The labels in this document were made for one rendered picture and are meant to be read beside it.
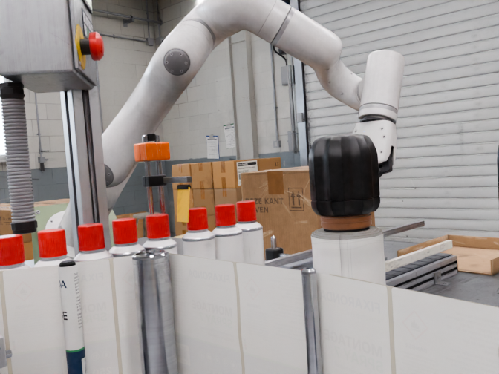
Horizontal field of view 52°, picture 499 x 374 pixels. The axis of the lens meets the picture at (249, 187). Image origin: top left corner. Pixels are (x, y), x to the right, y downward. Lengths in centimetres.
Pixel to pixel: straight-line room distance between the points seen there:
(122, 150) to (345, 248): 86
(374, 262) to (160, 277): 24
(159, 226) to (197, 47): 52
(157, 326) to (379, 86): 80
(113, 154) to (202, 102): 592
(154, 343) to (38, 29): 42
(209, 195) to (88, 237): 413
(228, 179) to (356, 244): 408
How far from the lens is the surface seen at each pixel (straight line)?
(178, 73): 115
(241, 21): 115
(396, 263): 118
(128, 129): 133
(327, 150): 59
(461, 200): 517
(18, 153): 78
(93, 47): 74
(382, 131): 114
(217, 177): 472
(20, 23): 75
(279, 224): 133
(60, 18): 74
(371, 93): 118
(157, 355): 56
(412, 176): 532
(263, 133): 647
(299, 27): 115
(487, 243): 172
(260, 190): 136
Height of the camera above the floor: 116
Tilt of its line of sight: 3 degrees down
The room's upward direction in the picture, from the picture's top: 4 degrees counter-clockwise
